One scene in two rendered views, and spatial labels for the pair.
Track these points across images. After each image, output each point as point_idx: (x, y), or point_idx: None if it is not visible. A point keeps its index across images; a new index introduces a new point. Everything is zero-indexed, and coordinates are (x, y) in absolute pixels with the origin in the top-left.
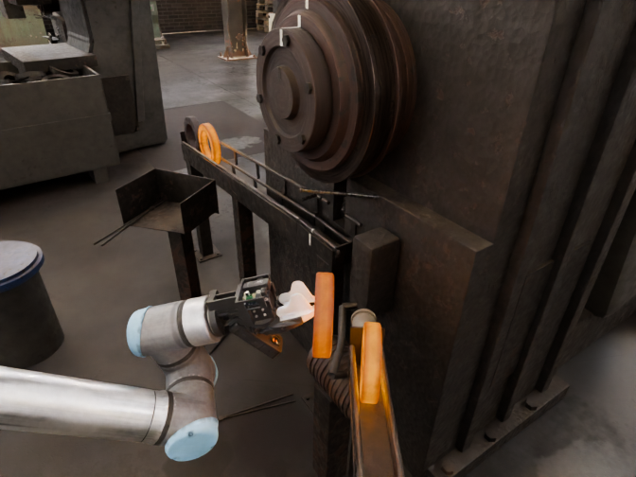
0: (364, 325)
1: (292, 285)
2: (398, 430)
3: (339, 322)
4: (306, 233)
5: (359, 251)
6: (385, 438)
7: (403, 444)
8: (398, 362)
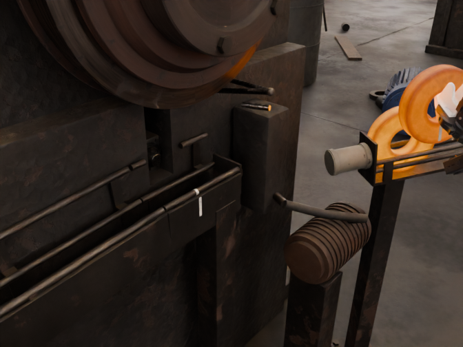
0: (397, 113)
1: (454, 89)
2: (264, 297)
3: (306, 208)
4: (191, 206)
5: (278, 126)
6: (435, 155)
7: (269, 301)
8: (258, 233)
